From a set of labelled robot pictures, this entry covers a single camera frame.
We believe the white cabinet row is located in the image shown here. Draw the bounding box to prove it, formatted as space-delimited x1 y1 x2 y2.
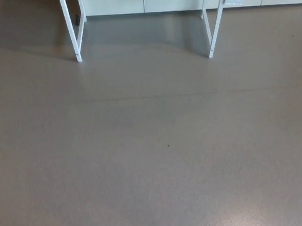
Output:
77 0 302 17

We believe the white metal desk leg frame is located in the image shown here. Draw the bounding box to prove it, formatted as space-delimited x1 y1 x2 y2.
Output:
200 0 230 59
58 0 89 64

